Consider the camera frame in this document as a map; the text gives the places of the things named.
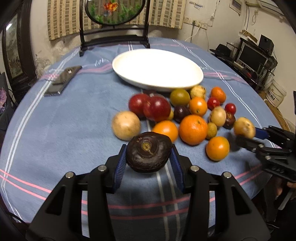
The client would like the black smartphone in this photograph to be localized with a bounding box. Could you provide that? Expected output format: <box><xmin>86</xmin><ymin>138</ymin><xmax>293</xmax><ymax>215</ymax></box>
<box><xmin>44</xmin><ymin>65</ymin><xmax>82</xmax><ymax>96</ymax></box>

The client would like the round goldfish screen stand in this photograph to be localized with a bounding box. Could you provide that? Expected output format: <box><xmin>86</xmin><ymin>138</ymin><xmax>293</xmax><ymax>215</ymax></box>
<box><xmin>79</xmin><ymin>1</ymin><xmax>151</xmax><ymax>57</ymax></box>

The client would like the small orange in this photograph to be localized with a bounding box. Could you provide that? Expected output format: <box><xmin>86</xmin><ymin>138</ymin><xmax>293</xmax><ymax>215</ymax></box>
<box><xmin>152</xmin><ymin>120</ymin><xmax>179</xmax><ymax>143</ymax></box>

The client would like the black speaker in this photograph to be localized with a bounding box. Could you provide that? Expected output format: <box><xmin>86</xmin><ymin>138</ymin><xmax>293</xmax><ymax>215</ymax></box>
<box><xmin>258</xmin><ymin>35</ymin><xmax>274</xmax><ymax>56</ymax></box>

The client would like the white oval plate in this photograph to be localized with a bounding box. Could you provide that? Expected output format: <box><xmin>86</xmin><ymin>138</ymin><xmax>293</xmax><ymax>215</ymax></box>
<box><xmin>112</xmin><ymin>49</ymin><xmax>204</xmax><ymax>92</ymax></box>

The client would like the large mandarin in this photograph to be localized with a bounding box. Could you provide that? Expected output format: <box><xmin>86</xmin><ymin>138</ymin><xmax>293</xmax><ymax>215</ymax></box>
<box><xmin>210</xmin><ymin>86</ymin><xmax>227</xmax><ymax>104</ymax></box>
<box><xmin>179</xmin><ymin>114</ymin><xmax>208</xmax><ymax>146</ymax></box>

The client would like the striped beige curtain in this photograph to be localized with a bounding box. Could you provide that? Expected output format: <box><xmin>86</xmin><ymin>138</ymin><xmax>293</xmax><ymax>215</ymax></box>
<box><xmin>47</xmin><ymin>1</ymin><xmax>186</xmax><ymax>41</ymax></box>

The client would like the small yellow-brown fruit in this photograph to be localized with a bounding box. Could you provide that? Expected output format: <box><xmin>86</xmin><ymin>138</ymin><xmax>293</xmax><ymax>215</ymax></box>
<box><xmin>206</xmin><ymin>122</ymin><xmax>218</xmax><ymax>140</ymax></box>

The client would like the blue striped tablecloth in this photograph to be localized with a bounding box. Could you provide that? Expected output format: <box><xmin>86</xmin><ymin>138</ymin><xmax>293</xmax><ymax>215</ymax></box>
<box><xmin>1</xmin><ymin>38</ymin><xmax>280</xmax><ymax>240</ymax></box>

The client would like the dark round plum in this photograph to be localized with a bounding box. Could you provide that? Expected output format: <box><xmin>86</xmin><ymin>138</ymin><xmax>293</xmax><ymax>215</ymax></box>
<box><xmin>143</xmin><ymin>90</ymin><xmax>157</xmax><ymax>96</ymax></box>

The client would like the dark framed painting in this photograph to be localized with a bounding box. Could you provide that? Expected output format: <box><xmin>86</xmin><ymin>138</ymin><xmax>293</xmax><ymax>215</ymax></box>
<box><xmin>1</xmin><ymin>1</ymin><xmax>36</xmax><ymax>81</ymax></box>

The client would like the small yellow fruit hidden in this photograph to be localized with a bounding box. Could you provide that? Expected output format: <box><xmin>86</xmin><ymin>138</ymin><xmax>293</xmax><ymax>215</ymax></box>
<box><xmin>167</xmin><ymin>109</ymin><xmax>174</xmax><ymax>121</ymax></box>

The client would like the dark water chestnut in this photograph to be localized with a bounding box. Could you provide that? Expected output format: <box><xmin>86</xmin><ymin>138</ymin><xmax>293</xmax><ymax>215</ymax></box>
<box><xmin>126</xmin><ymin>132</ymin><xmax>173</xmax><ymax>173</ymax></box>

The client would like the computer monitor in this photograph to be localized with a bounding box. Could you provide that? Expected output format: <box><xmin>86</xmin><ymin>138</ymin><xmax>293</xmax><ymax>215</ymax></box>
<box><xmin>237</xmin><ymin>43</ymin><xmax>267</xmax><ymax>72</ymax></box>

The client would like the dark heart-shaped plum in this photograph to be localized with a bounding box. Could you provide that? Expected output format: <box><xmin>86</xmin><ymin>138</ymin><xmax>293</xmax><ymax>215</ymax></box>
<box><xmin>173</xmin><ymin>105</ymin><xmax>191</xmax><ymax>123</ymax></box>

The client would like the orange round fruit middle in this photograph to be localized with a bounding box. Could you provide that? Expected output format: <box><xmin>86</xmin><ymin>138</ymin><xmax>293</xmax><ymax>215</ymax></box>
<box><xmin>189</xmin><ymin>97</ymin><xmax>208</xmax><ymax>116</ymax></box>

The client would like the yellow-orange fruit front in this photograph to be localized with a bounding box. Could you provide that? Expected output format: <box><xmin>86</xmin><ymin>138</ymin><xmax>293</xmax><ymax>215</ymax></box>
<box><xmin>206</xmin><ymin>137</ymin><xmax>230</xmax><ymax>162</ymax></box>

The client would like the black metal rack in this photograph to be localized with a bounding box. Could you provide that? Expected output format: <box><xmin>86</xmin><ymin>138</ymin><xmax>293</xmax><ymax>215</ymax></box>
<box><xmin>210</xmin><ymin>35</ymin><xmax>278</xmax><ymax>92</ymax></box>

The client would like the yellow spotted fruit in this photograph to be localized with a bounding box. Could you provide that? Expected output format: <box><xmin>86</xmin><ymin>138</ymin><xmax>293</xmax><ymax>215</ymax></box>
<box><xmin>190</xmin><ymin>85</ymin><xmax>206</xmax><ymax>99</ymax></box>

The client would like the green-yellow fruit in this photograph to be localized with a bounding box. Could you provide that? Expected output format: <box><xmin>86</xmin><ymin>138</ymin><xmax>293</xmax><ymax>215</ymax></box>
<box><xmin>170</xmin><ymin>88</ymin><xmax>191</xmax><ymax>107</ymax></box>

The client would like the red tomato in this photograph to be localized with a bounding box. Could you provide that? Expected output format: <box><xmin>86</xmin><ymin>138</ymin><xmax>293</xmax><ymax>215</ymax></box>
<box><xmin>207</xmin><ymin>97</ymin><xmax>220</xmax><ymax>110</ymax></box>
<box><xmin>224</xmin><ymin>103</ymin><xmax>237</xmax><ymax>115</ymax></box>

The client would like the large tan round fruit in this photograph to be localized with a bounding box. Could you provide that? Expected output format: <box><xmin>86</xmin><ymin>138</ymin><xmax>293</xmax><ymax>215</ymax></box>
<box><xmin>233</xmin><ymin>117</ymin><xmax>256</xmax><ymax>139</ymax></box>

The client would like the wall power strip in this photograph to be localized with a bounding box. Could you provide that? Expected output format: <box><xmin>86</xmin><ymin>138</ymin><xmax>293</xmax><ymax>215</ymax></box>
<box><xmin>183</xmin><ymin>16</ymin><xmax>208</xmax><ymax>30</ymax></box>

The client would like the white bucket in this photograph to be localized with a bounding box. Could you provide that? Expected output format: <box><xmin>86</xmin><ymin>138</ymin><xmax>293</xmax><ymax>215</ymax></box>
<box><xmin>266</xmin><ymin>79</ymin><xmax>287</xmax><ymax>108</ymax></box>

